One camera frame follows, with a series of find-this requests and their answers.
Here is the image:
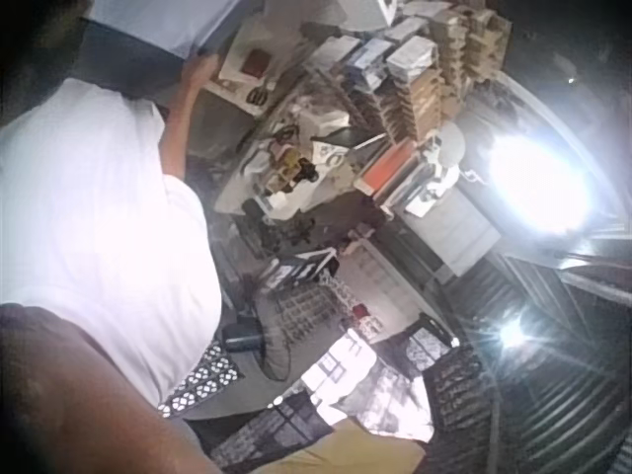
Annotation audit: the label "black handled scissors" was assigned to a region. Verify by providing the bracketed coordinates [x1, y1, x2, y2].
[245, 84, 272, 108]

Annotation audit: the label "white cabinet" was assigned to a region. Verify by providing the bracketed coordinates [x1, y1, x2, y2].
[402, 190, 498, 280]

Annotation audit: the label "large light blue cardboard sheet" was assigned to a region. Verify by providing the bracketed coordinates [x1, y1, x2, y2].
[80, 0, 271, 61]

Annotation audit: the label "black plastic crate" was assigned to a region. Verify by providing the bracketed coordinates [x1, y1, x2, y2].
[427, 343, 503, 463]

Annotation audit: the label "black pedestal fan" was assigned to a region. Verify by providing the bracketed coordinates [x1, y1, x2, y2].
[220, 283, 322, 384]

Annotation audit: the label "yellow cloth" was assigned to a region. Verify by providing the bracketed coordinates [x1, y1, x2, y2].
[264, 417, 429, 474]

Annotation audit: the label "person's right hand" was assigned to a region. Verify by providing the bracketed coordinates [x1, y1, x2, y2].
[180, 50, 224, 89]

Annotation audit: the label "white table fan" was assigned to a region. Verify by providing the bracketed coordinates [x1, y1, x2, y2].
[419, 121, 469, 201]

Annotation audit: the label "stack of books with red cover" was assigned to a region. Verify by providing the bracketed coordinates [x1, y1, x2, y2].
[353, 136, 445, 211]

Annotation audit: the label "black and white patterned cloth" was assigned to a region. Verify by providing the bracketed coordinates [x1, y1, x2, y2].
[338, 362, 436, 443]

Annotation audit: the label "white paper with brown square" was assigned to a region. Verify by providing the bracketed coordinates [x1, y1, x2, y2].
[216, 27, 292, 118]

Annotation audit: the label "shelf with stacked boxes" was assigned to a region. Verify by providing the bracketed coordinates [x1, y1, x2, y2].
[305, 0, 513, 147]

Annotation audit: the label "cluttered table with bags and bottles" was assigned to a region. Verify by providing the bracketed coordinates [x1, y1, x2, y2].
[214, 93, 391, 224]

